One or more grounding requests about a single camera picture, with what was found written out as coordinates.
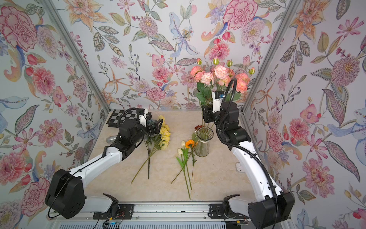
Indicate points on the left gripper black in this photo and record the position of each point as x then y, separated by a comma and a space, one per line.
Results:
156, 130

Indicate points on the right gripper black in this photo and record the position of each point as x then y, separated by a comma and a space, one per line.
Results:
209, 115

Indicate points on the yellow flower bunch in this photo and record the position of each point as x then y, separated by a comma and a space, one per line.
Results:
165, 140

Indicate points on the pink flower stem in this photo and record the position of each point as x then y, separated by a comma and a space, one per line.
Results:
219, 73
200, 75
242, 73

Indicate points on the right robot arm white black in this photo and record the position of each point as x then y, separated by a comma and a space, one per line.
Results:
272, 205

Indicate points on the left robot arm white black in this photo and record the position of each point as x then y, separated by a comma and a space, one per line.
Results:
66, 192

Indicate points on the clear glass vase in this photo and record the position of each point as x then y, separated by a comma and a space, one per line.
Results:
202, 136

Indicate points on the black white checkerboard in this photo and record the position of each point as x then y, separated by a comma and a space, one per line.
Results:
123, 118

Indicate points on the grey metal cylinder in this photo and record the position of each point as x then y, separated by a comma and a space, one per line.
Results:
111, 139

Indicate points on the orange and red flower stems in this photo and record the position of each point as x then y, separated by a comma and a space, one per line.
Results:
187, 159

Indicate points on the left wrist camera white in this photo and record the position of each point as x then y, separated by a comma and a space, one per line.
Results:
142, 115

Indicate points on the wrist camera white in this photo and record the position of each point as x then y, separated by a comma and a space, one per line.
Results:
217, 97
142, 115

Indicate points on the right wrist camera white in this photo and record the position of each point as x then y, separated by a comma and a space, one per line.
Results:
217, 97

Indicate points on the white wall socket plate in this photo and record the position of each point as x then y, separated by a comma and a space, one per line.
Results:
240, 168

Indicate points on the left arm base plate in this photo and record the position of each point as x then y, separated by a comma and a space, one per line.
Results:
124, 211

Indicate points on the aluminium front rail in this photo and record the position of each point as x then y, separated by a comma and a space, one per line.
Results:
160, 211

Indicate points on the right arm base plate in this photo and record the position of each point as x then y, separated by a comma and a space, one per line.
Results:
223, 211

